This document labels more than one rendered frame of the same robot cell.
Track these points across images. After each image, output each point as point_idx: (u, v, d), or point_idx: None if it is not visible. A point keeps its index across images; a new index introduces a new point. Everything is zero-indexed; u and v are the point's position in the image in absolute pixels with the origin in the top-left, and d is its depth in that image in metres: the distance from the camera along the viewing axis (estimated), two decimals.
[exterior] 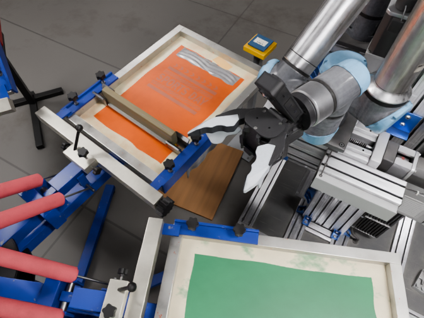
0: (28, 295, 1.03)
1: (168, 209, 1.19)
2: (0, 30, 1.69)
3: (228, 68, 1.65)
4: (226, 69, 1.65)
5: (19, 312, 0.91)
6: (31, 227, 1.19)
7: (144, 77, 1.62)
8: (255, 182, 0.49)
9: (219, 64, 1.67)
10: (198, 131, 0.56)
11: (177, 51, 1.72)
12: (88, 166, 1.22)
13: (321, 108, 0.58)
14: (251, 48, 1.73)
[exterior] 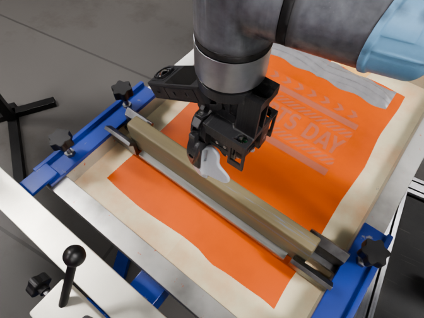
0: None
1: None
2: None
3: (365, 74, 0.85)
4: (362, 75, 0.85)
5: None
6: None
7: None
8: (199, 173, 0.50)
9: (347, 65, 0.87)
10: None
11: None
12: None
13: (197, 70, 0.33)
14: None
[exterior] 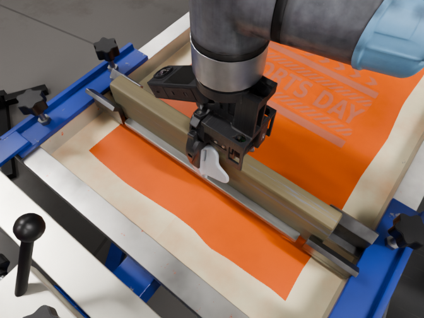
0: None
1: None
2: None
3: None
4: None
5: None
6: None
7: None
8: (198, 173, 0.50)
9: None
10: None
11: None
12: None
13: (194, 69, 0.33)
14: None
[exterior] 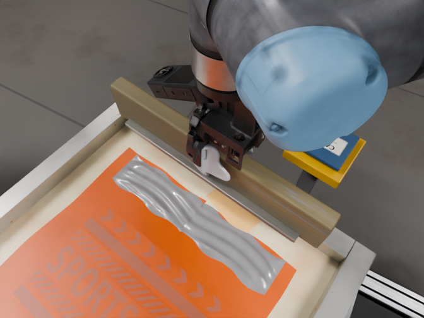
0: None
1: None
2: None
3: (248, 226, 0.61)
4: (243, 229, 0.60)
5: None
6: None
7: (15, 260, 0.58)
8: (200, 171, 0.51)
9: (226, 211, 0.62)
10: None
11: (117, 166, 0.67)
12: None
13: (193, 69, 0.33)
14: (305, 157, 0.69)
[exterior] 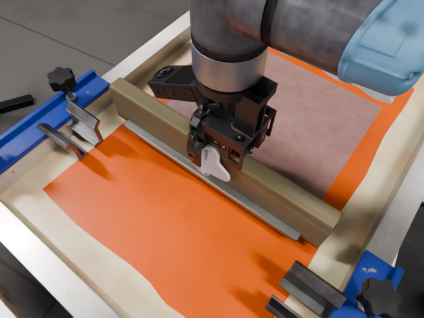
0: None
1: None
2: None
3: None
4: None
5: None
6: None
7: None
8: (200, 171, 0.51)
9: None
10: None
11: None
12: None
13: (194, 69, 0.33)
14: None
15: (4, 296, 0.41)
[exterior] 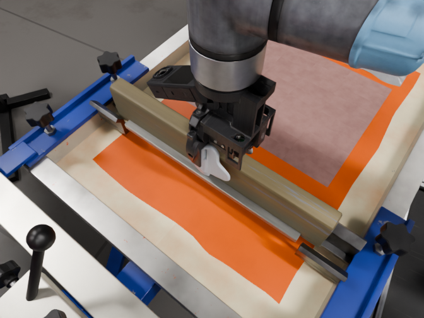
0: None
1: None
2: None
3: None
4: None
5: None
6: None
7: None
8: (200, 171, 0.51)
9: None
10: None
11: None
12: None
13: (192, 69, 0.33)
14: None
15: None
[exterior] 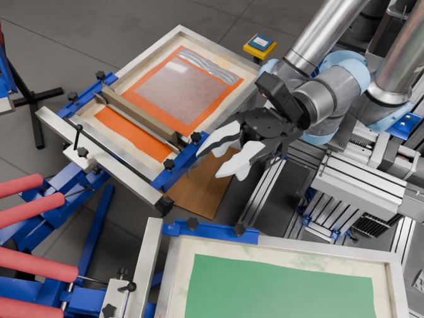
0: (28, 295, 1.03)
1: (168, 209, 1.19)
2: (0, 30, 1.69)
3: (228, 68, 1.65)
4: (226, 69, 1.65)
5: (19, 312, 0.91)
6: (31, 227, 1.19)
7: (144, 77, 1.62)
8: (229, 171, 0.51)
9: (219, 64, 1.67)
10: (207, 149, 0.54)
11: (177, 50, 1.72)
12: (88, 166, 1.22)
13: (321, 108, 0.58)
14: (251, 48, 1.73)
15: None
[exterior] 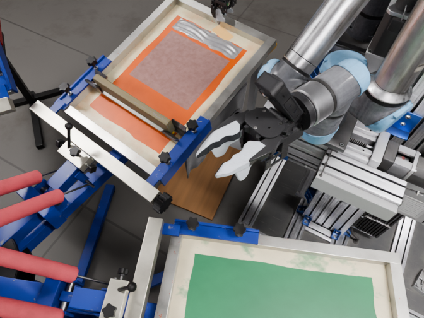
0: (28, 295, 1.03)
1: (166, 206, 1.16)
2: (0, 30, 1.69)
3: (228, 38, 1.50)
4: (226, 40, 1.50)
5: (19, 312, 0.91)
6: (31, 227, 1.19)
7: (140, 57, 1.51)
8: (229, 171, 0.51)
9: (219, 34, 1.51)
10: (207, 149, 0.54)
11: (173, 23, 1.57)
12: (82, 164, 1.19)
13: (321, 108, 0.58)
14: None
15: None
